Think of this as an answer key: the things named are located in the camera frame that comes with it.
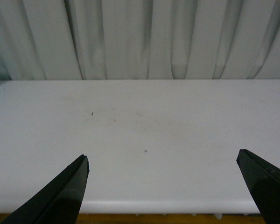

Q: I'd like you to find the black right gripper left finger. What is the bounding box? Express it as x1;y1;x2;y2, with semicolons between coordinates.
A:
2;154;89;224

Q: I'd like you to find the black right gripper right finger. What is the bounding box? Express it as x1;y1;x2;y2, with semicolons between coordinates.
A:
236;149;280;224

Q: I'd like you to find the grey pleated curtain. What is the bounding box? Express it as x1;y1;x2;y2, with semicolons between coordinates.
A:
0;0;280;80

